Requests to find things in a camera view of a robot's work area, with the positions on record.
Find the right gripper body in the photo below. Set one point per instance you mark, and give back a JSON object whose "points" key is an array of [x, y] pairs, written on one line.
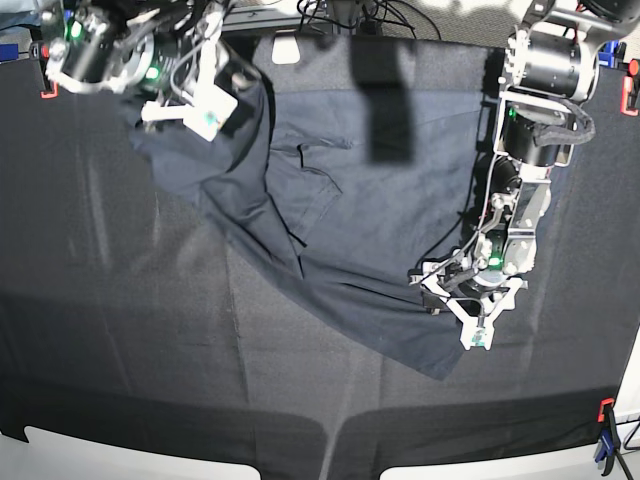
{"points": [[234, 74]]}

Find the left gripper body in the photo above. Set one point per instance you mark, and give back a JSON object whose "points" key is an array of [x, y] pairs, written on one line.
{"points": [[473, 283]]}

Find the dark navy t-shirt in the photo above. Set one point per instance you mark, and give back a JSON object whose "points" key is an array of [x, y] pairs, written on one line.
{"points": [[336, 197]]}

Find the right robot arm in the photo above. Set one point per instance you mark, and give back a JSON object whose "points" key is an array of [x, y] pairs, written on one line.
{"points": [[169, 53]]}

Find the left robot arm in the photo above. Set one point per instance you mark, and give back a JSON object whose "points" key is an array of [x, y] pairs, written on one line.
{"points": [[551, 68]]}

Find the red clamp far left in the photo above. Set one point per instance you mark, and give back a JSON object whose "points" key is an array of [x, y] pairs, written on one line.
{"points": [[39, 52]]}

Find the red clamp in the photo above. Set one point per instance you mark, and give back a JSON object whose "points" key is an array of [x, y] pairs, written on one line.
{"points": [[39, 52], [629, 103]]}

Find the black felt table cover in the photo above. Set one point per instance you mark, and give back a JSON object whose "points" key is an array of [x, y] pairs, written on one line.
{"points": [[128, 319]]}

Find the blue clamp near right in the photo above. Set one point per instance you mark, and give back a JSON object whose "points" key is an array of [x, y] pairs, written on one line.
{"points": [[608, 440]]}

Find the blue clamp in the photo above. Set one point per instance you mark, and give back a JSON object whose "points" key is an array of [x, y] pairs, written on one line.
{"points": [[611, 54], [608, 440]]}

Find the red clamp far right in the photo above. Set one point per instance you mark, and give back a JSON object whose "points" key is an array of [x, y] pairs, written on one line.
{"points": [[629, 103]]}

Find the blue clamp far right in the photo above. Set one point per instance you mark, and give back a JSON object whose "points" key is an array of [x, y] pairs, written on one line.
{"points": [[611, 54]]}

